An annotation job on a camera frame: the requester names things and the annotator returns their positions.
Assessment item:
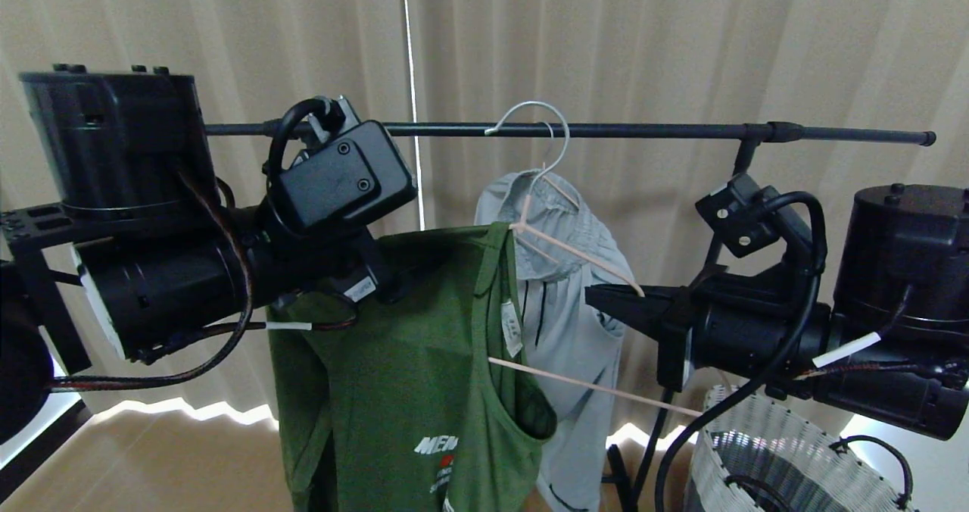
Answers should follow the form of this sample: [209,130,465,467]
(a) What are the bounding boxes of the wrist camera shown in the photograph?
[695,173,827,270]
[265,97,419,234]

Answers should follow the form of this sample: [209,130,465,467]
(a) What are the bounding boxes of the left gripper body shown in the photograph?
[74,220,403,363]

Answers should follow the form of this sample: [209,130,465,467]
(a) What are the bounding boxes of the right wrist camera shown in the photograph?
[695,173,827,270]

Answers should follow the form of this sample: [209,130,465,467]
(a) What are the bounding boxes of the pale grey shorts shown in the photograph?
[475,170,637,512]

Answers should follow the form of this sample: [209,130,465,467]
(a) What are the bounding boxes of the pink clothes hanger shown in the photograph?
[484,101,703,418]
[519,122,582,267]

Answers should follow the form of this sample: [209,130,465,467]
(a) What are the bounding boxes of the white laundry basket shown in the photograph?
[684,385,921,512]

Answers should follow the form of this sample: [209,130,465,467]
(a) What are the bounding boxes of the green long-sleeved shirt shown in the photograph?
[266,222,559,512]

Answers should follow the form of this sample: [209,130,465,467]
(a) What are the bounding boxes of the black cable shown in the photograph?
[655,192,827,512]

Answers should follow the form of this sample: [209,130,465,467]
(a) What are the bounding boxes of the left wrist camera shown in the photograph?
[265,97,419,234]

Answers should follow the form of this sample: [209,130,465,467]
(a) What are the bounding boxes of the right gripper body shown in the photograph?
[657,264,833,393]

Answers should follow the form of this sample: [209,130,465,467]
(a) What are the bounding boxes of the beige curtain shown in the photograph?
[0,0,969,452]

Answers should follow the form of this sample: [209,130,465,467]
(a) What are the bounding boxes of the black clothes rack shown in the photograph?
[204,120,937,512]

